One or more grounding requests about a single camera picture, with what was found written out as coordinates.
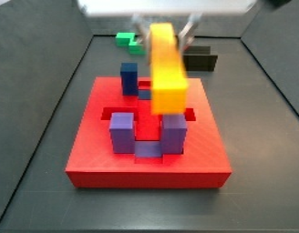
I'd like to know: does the red slotted board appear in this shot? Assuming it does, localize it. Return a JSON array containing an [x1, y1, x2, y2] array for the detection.
[[65, 77, 231, 188]]

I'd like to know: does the purple U-shaped block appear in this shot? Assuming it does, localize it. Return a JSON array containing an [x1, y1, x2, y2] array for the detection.
[[109, 112, 187, 157]]

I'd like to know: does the green stepped block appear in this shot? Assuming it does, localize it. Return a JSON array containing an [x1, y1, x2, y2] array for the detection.
[[116, 32, 146, 55]]

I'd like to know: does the blue U-shaped block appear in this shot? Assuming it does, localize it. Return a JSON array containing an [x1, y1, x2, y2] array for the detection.
[[120, 63, 151, 100]]

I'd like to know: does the black angle bracket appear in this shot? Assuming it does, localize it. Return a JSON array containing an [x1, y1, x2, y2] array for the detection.
[[183, 46, 218, 72]]

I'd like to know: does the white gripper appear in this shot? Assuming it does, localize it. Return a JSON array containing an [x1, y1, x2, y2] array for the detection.
[[76, 0, 257, 50]]

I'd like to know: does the yellow rectangular block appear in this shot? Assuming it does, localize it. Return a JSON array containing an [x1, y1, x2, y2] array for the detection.
[[150, 23, 188, 115]]

